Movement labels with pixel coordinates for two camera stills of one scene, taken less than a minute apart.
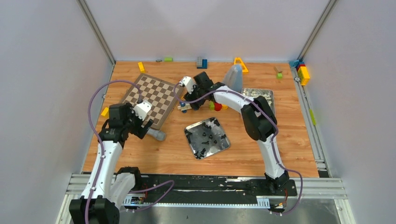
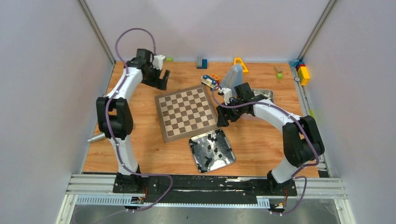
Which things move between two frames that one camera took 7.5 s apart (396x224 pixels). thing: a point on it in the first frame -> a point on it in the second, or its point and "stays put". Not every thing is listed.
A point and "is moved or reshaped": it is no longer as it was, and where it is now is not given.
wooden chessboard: (159, 93) -> (185, 112)
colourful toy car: (184, 107) is moved or reshaped
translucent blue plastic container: (233, 78) stays put
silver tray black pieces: (206, 137) is moved or reshaped
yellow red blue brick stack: (302, 70) stays put
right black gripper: (192, 97) -> (222, 121)
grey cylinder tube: (157, 134) -> (96, 137)
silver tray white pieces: (268, 94) stays put
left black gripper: (136, 125) -> (158, 79)
